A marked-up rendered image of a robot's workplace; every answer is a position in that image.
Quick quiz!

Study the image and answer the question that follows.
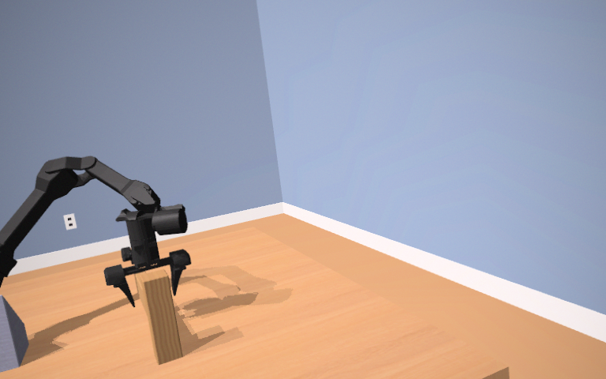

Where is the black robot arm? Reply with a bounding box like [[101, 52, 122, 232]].
[[0, 156, 188, 287]]

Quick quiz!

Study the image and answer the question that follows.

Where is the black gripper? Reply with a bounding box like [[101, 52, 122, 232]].
[[104, 235, 192, 307]]

